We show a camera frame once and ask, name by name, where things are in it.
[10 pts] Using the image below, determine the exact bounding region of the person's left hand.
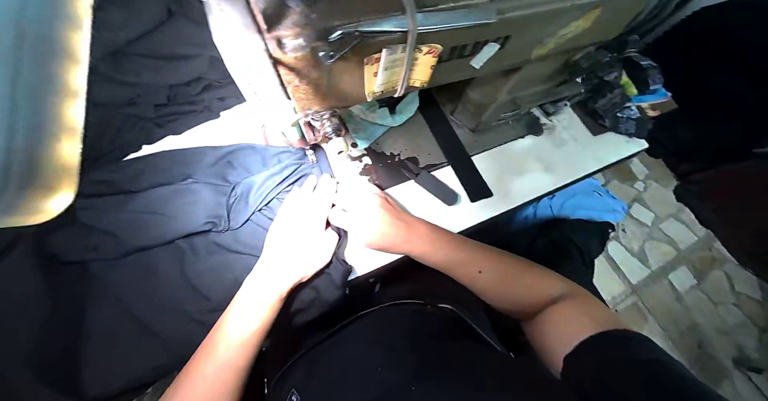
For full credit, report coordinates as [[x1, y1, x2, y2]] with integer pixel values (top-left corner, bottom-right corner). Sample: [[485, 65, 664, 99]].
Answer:
[[260, 174, 341, 289]]

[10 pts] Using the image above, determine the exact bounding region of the pale teal cloth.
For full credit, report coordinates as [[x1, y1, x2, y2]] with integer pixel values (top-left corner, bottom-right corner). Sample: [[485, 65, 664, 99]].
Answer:
[[341, 91, 420, 150]]

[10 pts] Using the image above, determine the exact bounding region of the person's left forearm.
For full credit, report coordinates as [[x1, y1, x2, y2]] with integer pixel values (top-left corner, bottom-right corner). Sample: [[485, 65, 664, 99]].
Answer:
[[160, 260, 296, 401]]

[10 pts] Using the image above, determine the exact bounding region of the sewing machine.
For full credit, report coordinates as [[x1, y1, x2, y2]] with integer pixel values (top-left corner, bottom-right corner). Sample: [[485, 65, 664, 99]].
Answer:
[[201, 0, 691, 157]]

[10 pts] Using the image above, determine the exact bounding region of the pile of black fabric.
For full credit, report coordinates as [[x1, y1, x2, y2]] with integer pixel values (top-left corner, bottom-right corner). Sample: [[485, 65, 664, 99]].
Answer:
[[83, 0, 246, 177]]

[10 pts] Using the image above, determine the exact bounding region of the person's right hand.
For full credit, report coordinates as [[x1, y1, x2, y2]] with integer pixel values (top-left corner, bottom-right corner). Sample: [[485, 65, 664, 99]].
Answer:
[[329, 176, 422, 255]]

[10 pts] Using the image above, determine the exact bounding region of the person's body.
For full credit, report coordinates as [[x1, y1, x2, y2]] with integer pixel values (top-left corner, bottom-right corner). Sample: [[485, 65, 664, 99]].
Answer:
[[264, 300, 728, 401]]

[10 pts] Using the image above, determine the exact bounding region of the grey elastic band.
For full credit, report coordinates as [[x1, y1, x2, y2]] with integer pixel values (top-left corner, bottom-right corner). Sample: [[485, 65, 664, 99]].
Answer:
[[393, 0, 418, 98]]

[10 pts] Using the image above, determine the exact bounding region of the bundle of dark scraps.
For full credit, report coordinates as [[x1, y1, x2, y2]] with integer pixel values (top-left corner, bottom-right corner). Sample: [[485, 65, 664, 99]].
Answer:
[[569, 35, 678, 140]]

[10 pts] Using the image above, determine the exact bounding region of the dark navy garment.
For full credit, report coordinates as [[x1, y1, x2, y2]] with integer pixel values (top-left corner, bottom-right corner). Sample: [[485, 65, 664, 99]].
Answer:
[[0, 143, 354, 401]]

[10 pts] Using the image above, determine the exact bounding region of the light blue cloth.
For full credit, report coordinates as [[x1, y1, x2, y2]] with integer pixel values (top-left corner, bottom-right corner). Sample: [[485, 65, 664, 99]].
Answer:
[[515, 177, 630, 225]]

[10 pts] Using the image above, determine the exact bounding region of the black cloth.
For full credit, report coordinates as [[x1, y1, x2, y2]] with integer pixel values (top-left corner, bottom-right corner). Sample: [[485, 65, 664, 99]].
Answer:
[[492, 216, 616, 303]]

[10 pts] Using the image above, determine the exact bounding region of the large black draped fabric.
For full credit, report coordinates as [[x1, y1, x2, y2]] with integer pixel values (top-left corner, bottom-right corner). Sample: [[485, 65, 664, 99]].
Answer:
[[642, 0, 768, 180]]

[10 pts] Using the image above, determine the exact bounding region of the person's right forearm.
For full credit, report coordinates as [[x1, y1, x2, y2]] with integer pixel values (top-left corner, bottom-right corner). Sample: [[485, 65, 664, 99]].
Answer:
[[405, 215, 626, 379]]

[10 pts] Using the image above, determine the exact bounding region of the short dark grey strip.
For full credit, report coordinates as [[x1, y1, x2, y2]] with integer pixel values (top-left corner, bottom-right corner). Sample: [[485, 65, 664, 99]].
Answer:
[[401, 160, 462, 207]]

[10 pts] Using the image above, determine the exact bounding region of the long black fabric strip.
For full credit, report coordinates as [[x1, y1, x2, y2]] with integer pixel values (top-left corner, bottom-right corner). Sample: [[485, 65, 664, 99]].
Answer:
[[419, 90, 493, 203]]

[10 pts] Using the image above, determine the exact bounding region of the dark maroon cloth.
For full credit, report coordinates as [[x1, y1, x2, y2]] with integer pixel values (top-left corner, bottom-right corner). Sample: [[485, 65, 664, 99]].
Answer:
[[673, 156, 768, 282]]

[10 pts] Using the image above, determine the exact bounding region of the yellow printed paper tag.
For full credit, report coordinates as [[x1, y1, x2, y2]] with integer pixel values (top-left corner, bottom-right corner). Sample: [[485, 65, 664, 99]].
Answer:
[[364, 44, 444, 102]]

